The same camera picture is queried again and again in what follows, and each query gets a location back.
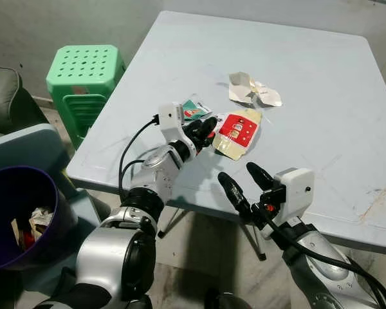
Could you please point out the black right robot leg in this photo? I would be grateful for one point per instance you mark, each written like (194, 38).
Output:
(226, 301)

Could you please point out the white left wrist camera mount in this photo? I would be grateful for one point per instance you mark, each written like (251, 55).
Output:
(169, 119)

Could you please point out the small green snack wrapper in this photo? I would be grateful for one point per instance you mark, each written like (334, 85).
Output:
(194, 109)

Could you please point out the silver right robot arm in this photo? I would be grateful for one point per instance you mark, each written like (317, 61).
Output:
(328, 277)

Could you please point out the black metal table leg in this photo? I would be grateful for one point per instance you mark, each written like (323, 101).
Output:
(170, 223)
(257, 248)

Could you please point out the purple rubbish bin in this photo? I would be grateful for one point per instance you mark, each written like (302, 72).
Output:
(13, 187)

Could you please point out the green plastic stool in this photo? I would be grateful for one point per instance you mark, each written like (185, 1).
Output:
(83, 71)

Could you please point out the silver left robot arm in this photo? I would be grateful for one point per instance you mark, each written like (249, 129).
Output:
(106, 257)

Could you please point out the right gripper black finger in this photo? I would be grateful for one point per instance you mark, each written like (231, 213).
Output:
(260, 177)
(235, 192)

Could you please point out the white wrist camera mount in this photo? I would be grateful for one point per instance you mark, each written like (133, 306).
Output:
(169, 119)
(296, 190)

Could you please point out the red and beige pouch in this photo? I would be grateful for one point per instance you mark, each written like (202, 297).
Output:
(239, 131)

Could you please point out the crumpled pale binned wrapper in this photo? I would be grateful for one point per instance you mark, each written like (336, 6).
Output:
(42, 221)

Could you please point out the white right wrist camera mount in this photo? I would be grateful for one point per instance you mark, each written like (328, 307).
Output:
(296, 190)

